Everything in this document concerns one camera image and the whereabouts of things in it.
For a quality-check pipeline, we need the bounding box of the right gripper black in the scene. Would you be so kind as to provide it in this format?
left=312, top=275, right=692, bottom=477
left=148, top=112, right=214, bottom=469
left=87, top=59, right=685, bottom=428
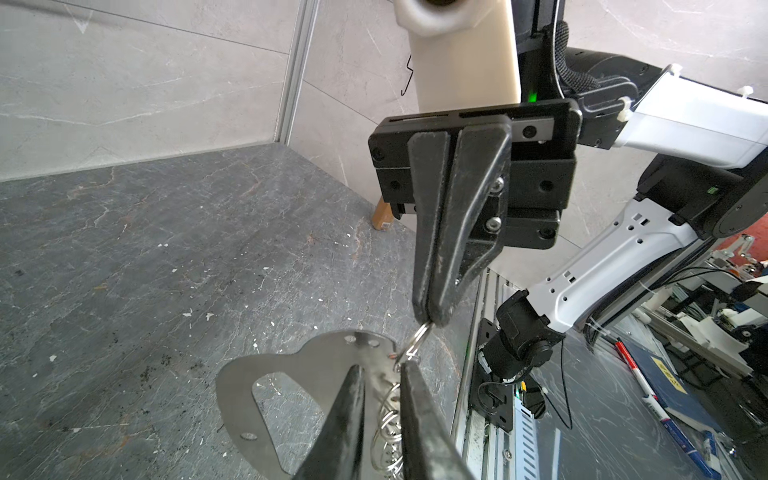
left=368, top=100, right=582, bottom=326

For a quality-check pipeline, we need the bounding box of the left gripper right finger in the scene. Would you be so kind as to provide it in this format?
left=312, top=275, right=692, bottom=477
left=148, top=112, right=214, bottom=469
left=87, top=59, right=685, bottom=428
left=400, top=361, right=473, bottom=479

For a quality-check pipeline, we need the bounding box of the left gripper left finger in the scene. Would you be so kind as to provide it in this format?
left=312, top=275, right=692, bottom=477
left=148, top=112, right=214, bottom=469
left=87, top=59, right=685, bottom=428
left=293, top=365, right=365, bottom=480

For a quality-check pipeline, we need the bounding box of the silver keyring chain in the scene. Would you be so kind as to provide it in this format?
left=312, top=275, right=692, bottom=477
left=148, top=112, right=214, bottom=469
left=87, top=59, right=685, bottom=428
left=368, top=321, right=434, bottom=478

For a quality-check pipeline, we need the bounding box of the silver metal plate keychain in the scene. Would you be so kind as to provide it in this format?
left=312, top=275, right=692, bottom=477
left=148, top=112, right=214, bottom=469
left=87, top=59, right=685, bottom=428
left=216, top=330, right=396, bottom=479

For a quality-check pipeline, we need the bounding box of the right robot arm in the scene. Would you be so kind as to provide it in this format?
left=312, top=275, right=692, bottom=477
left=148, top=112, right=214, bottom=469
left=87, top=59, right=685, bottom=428
left=368, top=47, right=767, bottom=381

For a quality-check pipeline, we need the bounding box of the brown spice bottle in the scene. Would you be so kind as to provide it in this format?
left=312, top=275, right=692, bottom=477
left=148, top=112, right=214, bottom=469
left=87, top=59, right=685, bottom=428
left=371, top=198, right=394, bottom=231

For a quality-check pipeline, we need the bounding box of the red white pen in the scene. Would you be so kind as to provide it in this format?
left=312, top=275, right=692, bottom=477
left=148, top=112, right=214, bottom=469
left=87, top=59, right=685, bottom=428
left=614, top=340, right=723, bottom=479

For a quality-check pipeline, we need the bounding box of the blue book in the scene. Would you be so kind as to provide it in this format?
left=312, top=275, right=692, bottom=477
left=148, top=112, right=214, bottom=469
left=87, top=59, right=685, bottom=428
left=624, top=343, right=722, bottom=433

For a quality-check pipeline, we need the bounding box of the black wire hook rack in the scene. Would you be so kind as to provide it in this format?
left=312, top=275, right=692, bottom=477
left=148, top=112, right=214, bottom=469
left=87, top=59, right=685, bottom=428
left=400, top=54, right=414, bottom=97

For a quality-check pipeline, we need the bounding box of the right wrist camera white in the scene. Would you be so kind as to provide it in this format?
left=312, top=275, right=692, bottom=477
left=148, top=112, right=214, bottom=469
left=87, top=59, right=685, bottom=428
left=394, top=0, right=522, bottom=113

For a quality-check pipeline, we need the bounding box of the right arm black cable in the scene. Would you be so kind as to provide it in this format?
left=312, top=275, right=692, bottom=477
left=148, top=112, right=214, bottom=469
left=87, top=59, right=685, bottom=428
left=539, top=0, right=601, bottom=100

